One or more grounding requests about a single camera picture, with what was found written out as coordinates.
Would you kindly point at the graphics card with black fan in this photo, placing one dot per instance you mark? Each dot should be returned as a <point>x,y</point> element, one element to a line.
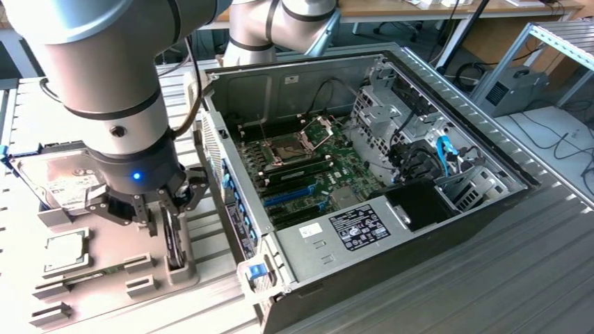
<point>174,243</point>

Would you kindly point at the CPU socket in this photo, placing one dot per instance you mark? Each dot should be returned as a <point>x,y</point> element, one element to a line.
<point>285,149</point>

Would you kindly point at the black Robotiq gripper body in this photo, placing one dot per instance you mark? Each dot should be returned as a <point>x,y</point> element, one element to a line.
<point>135,167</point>

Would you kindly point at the black plastic shroud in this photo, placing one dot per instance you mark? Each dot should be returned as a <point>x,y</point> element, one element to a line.
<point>418,205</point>

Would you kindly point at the aluminium slat table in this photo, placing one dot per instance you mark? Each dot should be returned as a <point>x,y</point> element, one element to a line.
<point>566,38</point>

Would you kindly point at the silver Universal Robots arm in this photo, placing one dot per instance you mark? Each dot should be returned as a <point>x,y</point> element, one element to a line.
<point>102,69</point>

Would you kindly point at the blue case latch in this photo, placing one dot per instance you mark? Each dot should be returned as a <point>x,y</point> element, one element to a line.
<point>257,271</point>

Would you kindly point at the black office chair base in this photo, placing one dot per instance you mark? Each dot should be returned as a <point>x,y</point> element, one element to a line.
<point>400,25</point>

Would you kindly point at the silver disk bay cage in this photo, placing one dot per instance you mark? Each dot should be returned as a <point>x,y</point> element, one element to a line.
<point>378,116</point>

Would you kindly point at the small white sticker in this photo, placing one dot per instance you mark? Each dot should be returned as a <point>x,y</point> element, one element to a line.
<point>291,80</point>

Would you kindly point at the blue plastic disk caddy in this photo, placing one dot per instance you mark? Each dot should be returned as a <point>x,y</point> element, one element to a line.
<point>3,153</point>

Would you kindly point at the open grey PC case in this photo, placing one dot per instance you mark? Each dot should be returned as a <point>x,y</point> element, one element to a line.
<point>464,250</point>

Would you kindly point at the silver hard disk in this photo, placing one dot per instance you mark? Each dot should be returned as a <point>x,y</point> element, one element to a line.
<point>46,174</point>

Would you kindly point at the long black expansion slot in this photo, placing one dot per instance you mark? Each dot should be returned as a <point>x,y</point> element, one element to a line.
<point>287,188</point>
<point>297,210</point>
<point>302,218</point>

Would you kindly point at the grey plastic parts rack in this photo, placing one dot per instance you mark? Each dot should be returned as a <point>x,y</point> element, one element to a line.
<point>117,250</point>

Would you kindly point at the green Dell motherboard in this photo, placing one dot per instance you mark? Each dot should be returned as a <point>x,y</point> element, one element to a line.
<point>353,163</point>

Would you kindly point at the wooden top desk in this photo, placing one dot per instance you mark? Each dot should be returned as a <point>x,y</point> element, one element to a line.
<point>218,17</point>
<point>534,10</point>

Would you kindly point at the silver CPU chip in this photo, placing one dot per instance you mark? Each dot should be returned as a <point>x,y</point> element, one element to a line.
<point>65,252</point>

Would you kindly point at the silver power supply unit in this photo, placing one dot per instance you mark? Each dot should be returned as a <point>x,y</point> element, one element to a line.
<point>312,254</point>

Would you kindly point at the grey control box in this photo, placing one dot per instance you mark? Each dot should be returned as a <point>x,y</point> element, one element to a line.
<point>520,90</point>

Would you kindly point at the installed RAM stick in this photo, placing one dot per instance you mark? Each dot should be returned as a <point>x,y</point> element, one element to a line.
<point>301,175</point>

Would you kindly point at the silver chipset heatsink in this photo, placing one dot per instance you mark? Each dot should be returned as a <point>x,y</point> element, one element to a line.
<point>346,198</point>

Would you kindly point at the metal socket cover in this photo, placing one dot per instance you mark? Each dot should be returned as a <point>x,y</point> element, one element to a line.
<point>318,132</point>

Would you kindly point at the blue expansion slot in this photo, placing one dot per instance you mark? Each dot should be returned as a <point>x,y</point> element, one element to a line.
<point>287,196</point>

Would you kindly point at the green loose RAM stick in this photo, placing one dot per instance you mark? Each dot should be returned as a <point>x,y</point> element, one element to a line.
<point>93,275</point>

